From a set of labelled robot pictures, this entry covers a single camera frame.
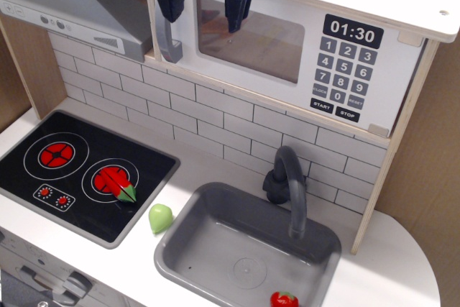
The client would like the grey microwave door handle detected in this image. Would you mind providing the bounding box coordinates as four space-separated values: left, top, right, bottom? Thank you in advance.
156 18 183 64

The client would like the white toy microwave door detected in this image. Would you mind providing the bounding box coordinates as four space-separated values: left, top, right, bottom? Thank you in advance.
171 0 426 137

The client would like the grey toy range hood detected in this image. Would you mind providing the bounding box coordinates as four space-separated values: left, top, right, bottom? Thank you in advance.
1 0 153 63

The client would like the wooden left side panel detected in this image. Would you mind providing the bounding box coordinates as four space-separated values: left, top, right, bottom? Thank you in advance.
1 15 67 119

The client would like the wooden panel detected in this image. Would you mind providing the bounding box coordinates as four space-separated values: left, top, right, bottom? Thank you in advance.
350 40 440 255
1 15 67 119

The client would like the red toy chili pepper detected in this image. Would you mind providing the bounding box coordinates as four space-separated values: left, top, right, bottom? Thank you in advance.
99 167 137 203

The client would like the dark grey toy faucet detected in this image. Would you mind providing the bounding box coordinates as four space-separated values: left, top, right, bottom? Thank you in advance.
262 146 307 239

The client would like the black toy stovetop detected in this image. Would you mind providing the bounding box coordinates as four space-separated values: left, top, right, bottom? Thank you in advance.
1 111 180 249

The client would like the light green toy pear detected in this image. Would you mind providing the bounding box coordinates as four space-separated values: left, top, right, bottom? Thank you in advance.
149 203 173 234

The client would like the wooden right side panel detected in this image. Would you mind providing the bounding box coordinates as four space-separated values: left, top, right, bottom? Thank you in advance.
350 40 440 255

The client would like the grey toy sink basin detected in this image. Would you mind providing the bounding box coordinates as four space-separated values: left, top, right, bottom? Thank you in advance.
154 183 341 306

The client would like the red toy strawberry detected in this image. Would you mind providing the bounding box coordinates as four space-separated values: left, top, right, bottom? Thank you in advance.
270 291 300 307

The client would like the grey oven door handle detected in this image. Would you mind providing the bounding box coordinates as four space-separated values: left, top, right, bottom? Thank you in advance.
16 265 93 306

